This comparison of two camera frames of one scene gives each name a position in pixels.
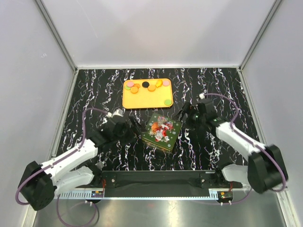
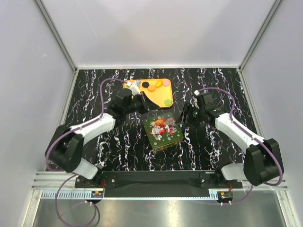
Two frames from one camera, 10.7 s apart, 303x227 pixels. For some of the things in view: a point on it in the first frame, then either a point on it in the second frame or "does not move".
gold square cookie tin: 156,146 -> 165,147
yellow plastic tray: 147,93 does not move
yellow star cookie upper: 158,83 does not move
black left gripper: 131,136 -> 149,105
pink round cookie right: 165,82 does not move
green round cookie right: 167,102 does not move
